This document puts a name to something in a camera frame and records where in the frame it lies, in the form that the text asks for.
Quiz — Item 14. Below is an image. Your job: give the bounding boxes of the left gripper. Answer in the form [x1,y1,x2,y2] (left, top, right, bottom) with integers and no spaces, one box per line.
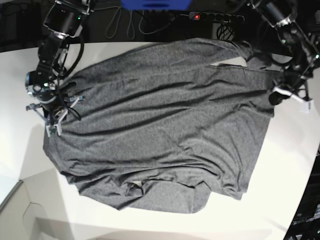
[268,80,312,106]

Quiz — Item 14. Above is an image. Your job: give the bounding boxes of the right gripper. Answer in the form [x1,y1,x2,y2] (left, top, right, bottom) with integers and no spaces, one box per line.
[25,95,86,126]

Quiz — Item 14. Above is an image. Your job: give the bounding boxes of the grey t-shirt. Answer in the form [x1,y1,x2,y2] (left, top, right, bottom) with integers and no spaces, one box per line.
[43,38,282,214]

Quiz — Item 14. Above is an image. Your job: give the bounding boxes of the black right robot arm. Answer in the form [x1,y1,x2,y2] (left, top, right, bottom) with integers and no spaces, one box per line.
[25,0,97,127]

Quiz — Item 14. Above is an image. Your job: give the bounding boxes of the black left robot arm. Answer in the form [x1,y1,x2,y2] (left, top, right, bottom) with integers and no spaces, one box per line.
[248,0,320,106]

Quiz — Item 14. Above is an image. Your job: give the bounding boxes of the white power strip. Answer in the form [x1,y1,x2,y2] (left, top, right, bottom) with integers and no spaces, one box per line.
[188,11,246,24]

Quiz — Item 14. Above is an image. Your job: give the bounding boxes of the blue box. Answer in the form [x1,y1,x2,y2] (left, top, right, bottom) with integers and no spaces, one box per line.
[120,0,192,11]

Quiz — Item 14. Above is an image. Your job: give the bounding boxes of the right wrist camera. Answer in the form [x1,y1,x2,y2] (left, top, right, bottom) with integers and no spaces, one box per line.
[45,123,62,137]

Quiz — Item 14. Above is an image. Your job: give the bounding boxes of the grey looped cables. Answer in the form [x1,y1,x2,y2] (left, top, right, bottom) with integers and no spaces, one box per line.
[104,6,176,40]

